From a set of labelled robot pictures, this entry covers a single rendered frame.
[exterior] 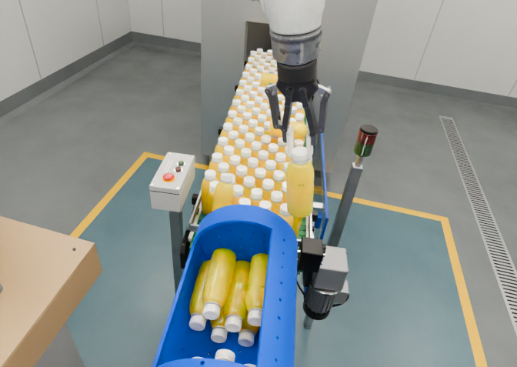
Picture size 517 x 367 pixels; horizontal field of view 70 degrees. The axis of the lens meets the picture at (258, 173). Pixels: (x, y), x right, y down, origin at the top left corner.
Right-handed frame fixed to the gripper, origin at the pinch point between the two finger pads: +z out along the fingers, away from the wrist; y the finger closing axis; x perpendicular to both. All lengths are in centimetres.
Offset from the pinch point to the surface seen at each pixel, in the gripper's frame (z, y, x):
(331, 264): 62, 7, 12
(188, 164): 30, -45, 19
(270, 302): 19.1, -0.2, -28.7
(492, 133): 217, 138, 324
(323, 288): 73, 5, 8
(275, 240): 20.6, -4.0, -12.2
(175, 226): 54, -52, 9
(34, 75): 99, -318, 186
